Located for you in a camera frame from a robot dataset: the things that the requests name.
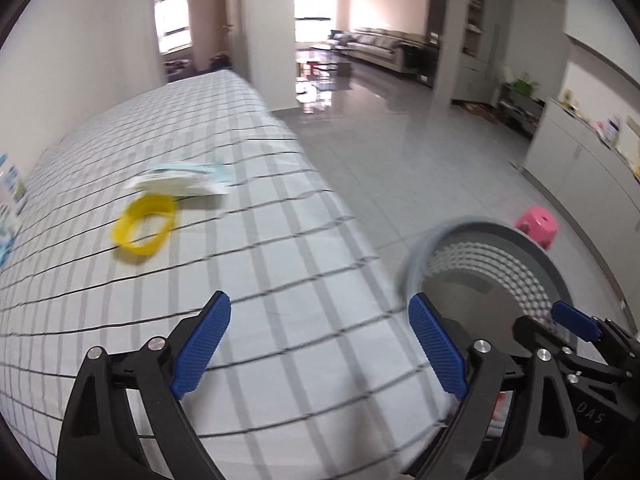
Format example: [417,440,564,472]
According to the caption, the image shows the white jar with blue lid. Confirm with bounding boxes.
[0,154,28,216]

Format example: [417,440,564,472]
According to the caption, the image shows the living room window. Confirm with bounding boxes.
[295,0,337,44]

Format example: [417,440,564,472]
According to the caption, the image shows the white sideboard cabinet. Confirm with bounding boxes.
[521,96,640,307]

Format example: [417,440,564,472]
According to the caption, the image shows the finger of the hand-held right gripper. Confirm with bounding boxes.
[552,301,640,361]
[514,314,576,363]

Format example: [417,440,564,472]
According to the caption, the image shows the pink plastic stool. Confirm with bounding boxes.
[515,205,559,252]

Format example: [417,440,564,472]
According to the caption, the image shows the flat cardboard pieces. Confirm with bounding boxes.
[451,99,499,124]

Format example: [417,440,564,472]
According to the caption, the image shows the white and blue flat packet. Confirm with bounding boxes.
[122,161,234,197]

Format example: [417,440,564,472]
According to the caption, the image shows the dark chair with clothes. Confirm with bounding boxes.
[401,41,442,82]

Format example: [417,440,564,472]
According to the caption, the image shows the wall shelving unit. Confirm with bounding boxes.
[461,0,489,59]

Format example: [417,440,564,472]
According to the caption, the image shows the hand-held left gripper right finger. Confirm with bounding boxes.
[400,294,587,480]

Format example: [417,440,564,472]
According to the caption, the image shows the yellow tape ring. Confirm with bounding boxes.
[112,195,179,264]

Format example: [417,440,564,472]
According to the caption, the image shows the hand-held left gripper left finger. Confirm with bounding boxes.
[57,290,232,480]

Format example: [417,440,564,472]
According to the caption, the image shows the white checkered tablecloth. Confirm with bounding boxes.
[0,69,481,480]

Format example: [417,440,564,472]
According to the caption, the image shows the low grey shelf rack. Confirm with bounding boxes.
[499,82,547,137]

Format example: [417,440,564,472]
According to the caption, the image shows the beige sofa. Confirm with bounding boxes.
[330,27,431,75]

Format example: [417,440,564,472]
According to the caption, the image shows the grey perforated waste bin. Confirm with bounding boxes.
[402,215,576,441]

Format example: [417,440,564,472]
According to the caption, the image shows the low coffee table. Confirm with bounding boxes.
[309,42,351,58]

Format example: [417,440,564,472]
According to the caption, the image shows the bedroom window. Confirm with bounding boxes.
[154,0,192,54]

